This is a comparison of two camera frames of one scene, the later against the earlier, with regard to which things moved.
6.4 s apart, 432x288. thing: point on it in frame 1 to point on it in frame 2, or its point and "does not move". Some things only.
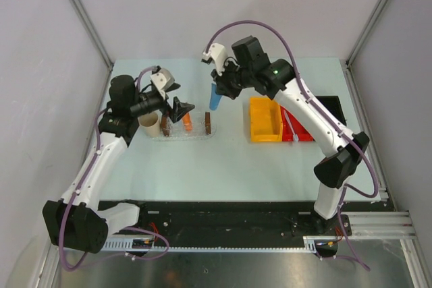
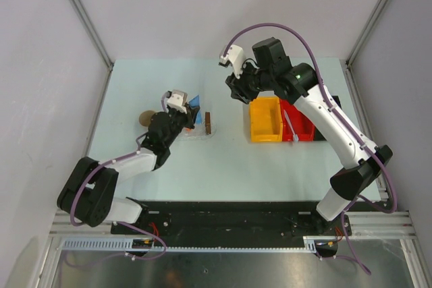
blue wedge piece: x=215 y=98 to x=196 y=102
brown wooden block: x=208 y=123 does not move
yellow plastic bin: x=266 y=120 does not move
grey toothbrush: x=295 y=136 does not move
